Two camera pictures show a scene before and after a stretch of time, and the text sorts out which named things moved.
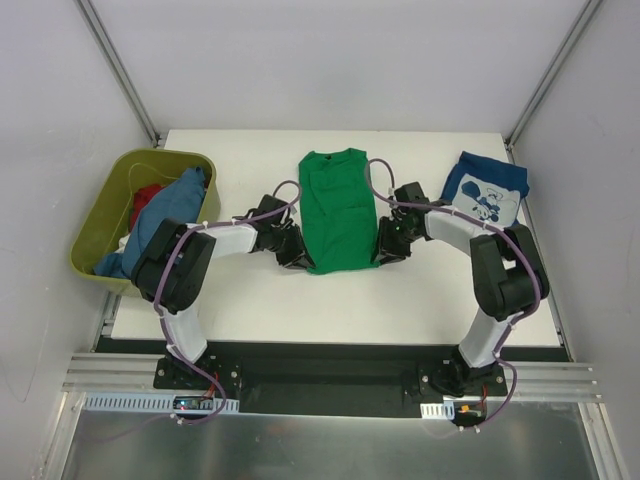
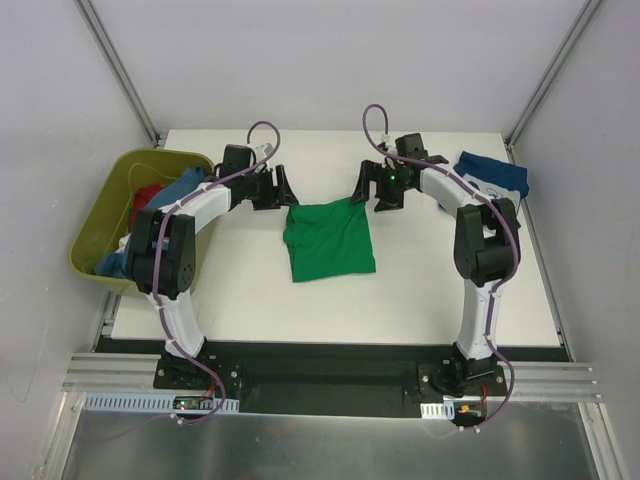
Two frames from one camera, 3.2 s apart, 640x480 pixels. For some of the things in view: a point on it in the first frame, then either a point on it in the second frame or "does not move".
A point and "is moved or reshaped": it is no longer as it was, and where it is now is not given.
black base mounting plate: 378,379 does not move
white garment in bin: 122,242 does not move
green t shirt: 338,211 is moved or reshaped
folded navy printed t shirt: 485,189 does not move
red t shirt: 142,196 does not move
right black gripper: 392,245 to 379,183
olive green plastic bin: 108,219 does not move
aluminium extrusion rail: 527,381 does not move
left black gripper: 292,248 to 273,187
